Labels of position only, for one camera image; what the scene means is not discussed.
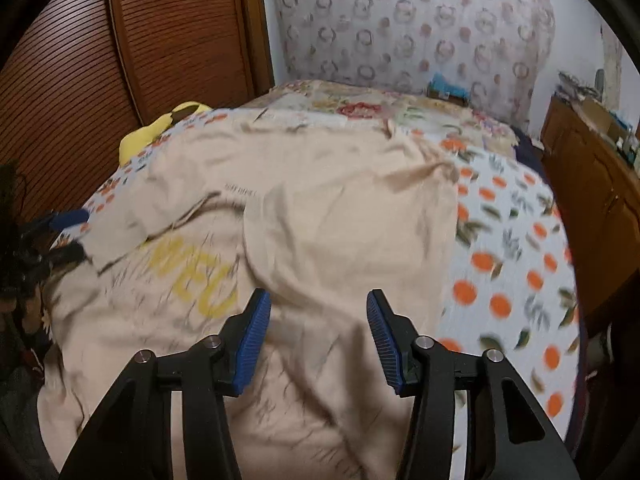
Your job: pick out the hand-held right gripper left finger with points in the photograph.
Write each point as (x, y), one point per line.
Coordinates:
(252, 340)

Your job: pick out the wooden cabinet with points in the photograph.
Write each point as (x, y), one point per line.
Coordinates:
(590, 195)

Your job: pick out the pile of assorted household clutter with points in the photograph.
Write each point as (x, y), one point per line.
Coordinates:
(575, 87)

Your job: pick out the grey cloth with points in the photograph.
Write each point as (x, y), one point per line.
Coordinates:
(20, 425)

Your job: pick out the floral quilt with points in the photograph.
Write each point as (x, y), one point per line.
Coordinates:
(360, 105)

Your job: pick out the beige printed t-shirt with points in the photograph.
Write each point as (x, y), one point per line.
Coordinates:
(325, 210)

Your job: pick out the yellow pillow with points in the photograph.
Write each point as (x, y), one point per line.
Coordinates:
(145, 137)

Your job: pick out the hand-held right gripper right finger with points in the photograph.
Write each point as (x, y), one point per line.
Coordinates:
(385, 340)

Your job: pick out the navy blue blanket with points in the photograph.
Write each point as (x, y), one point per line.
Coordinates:
(527, 150)

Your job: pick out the cardboard box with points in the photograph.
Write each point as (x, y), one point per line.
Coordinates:
(597, 115)

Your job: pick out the orange fruit print blanket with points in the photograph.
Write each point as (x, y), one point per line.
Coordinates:
(510, 270)

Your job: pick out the dark floral cloth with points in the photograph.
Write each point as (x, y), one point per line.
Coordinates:
(27, 340)

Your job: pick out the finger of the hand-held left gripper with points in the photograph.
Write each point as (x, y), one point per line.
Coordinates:
(67, 218)
(65, 256)

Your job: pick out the wooden louvered wardrobe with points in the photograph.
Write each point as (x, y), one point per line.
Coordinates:
(100, 85)

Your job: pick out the blue box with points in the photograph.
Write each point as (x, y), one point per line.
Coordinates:
(447, 89)

